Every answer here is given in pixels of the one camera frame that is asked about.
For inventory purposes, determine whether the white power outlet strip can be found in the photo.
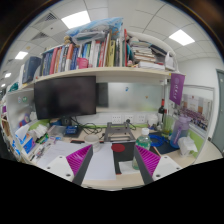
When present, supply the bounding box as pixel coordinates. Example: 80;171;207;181
111;114;146;124

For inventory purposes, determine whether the dark wine bottle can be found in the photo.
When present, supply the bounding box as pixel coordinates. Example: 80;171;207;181
158;99;165;124

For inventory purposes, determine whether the stack of books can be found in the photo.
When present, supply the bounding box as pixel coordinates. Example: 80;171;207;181
128;37;167;70

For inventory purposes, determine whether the purple water jug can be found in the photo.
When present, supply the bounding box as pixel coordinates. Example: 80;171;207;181
170;115;190;148

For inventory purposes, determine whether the row of colourful books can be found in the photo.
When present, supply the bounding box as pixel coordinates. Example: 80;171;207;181
40;30;130;76

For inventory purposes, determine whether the blue cable coil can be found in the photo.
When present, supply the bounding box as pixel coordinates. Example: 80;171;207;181
148;133;166;148

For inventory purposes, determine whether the black computer monitor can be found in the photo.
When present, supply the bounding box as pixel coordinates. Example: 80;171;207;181
34;76;96;119

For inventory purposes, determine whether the white bowl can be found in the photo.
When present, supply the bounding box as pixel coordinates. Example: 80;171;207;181
84;135;100;145

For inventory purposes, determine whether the white paper sheet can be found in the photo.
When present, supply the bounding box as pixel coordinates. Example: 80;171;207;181
81;143;117;182

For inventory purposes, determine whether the grey metal stand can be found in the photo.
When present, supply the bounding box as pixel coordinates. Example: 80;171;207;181
104;122;135;142

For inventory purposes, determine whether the clear plastic water bottle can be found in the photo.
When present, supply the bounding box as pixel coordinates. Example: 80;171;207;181
132;128;151;170

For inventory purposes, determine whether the crumpled white tissue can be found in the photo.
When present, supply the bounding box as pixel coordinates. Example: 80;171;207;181
178;136;197;157

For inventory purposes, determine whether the blue plastic bag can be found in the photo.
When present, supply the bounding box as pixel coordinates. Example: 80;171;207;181
66;17;123;38

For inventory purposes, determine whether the white wall shelf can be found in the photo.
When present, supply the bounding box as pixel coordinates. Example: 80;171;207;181
33;66;177;85

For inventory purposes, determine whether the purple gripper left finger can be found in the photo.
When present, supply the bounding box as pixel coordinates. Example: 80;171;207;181
66;145;93;185

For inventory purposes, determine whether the black mat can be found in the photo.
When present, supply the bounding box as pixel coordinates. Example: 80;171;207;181
149;132;177;154

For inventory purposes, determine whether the black box with red dot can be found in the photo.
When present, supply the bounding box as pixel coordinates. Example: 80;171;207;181
111;142;135;174

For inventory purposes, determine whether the blue tissue box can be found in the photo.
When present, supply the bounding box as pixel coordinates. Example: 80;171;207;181
15;124;35;154

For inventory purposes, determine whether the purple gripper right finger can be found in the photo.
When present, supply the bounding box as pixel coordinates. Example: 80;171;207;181
134;145;160;185

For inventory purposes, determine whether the purple hanging banner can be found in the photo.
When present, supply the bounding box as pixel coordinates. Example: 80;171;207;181
169;73;185;105

